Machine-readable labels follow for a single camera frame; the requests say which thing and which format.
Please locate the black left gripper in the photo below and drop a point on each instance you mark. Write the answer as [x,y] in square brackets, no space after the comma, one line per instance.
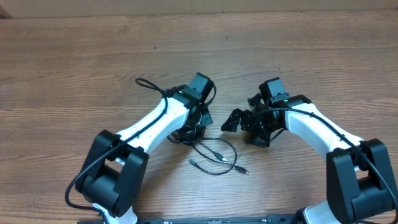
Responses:
[207,120]

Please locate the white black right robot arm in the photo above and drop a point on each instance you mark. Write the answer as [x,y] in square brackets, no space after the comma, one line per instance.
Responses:
[360,182]

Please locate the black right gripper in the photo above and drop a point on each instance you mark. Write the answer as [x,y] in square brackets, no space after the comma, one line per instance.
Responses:
[248,116]

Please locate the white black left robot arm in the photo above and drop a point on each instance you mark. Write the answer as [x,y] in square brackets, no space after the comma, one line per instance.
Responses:
[113,172]

